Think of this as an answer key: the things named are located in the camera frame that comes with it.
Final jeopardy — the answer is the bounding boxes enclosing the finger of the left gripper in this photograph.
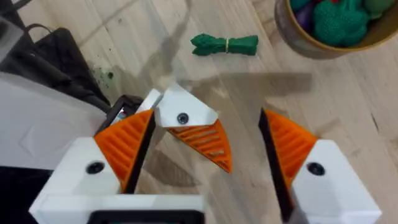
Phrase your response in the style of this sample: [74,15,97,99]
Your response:
[136,82,233,174]

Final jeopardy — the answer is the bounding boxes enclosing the round tub with toys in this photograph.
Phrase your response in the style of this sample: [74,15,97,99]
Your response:
[274,0,398,60]

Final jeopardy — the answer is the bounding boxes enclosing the green vegetable bundle toy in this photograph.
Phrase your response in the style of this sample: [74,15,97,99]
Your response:
[190,33,260,57]

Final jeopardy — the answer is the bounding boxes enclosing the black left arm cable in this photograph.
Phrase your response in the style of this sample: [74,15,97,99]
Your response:
[24,22,54,34]

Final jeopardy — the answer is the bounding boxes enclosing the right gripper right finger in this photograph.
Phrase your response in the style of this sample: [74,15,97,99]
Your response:
[259,108,383,224]

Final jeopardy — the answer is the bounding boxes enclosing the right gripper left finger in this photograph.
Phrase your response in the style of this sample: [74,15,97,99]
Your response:
[39,108,157,197]

